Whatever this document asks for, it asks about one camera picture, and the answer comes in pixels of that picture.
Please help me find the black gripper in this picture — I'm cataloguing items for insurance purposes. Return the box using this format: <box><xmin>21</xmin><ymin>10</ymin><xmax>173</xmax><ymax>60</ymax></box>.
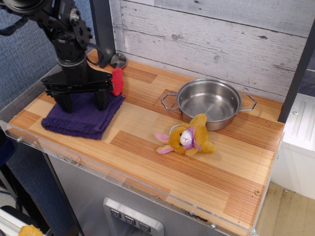
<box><xmin>41</xmin><ymin>58</ymin><xmax>113</xmax><ymax>113</ymax></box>

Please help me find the purple towel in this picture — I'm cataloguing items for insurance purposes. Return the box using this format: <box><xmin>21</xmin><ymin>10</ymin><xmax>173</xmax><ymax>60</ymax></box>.
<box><xmin>41</xmin><ymin>93</ymin><xmax>125</xmax><ymax>140</ymax></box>

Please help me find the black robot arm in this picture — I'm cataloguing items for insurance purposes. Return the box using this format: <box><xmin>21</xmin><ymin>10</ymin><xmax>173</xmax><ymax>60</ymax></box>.
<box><xmin>0</xmin><ymin>0</ymin><xmax>113</xmax><ymax>113</ymax></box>

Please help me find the clear acrylic edge guard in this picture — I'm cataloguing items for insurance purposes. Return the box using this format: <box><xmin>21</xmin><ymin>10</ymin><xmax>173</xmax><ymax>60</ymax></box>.
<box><xmin>0</xmin><ymin>35</ymin><xmax>285</xmax><ymax>236</ymax></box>

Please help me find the stainless steel cabinet front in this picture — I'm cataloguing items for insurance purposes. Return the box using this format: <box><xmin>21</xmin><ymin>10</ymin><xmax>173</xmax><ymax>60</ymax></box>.
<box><xmin>47</xmin><ymin>155</ymin><xmax>223</xmax><ymax>236</ymax></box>

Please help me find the brown plush bunny toy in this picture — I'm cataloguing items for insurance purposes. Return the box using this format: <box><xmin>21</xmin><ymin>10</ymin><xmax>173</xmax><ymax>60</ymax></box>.
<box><xmin>155</xmin><ymin>114</ymin><xmax>216</xmax><ymax>156</ymax></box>

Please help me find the silver button control panel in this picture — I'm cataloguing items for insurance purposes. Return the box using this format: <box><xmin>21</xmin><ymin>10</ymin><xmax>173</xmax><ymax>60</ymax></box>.
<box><xmin>103</xmin><ymin>197</ymin><xmax>164</xmax><ymax>236</ymax></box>

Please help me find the stainless steel pot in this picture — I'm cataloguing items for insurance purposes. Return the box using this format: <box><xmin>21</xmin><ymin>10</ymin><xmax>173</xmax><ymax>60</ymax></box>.
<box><xmin>161</xmin><ymin>79</ymin><xmax>257</xmax><ymax>131</ymax></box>

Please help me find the white side cabinet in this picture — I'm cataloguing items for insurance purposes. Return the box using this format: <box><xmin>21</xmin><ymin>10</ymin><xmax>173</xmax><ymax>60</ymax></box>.
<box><xmin>271</xmin><ymin>93</ymin><xmax>315</xmax><ymax>199</ymax></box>

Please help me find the dark grey left post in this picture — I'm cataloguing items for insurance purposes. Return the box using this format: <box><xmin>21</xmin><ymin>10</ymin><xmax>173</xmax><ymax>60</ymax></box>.
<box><xmin>90</xmin><ymin>0</ymin><xmax>116</xmax><ymax>68</ymax></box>

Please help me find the dark grey post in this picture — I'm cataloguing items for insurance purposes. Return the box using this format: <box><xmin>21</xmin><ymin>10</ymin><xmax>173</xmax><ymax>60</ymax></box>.
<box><xmin>90</xmin><ymin>0</ymin><xmax>116</xmax><ymax>68</ymax></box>
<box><xmin>278</xmin><ymin>22</ymin><xmax>315</xmax><ymax>123</ymax></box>

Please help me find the dark grey right post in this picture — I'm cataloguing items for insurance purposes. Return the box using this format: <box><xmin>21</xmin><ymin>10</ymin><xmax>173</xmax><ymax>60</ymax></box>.
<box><xmin>278</xmin><ymin>22</ymin><xmax>315</xmax><ymax>123</ymax></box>

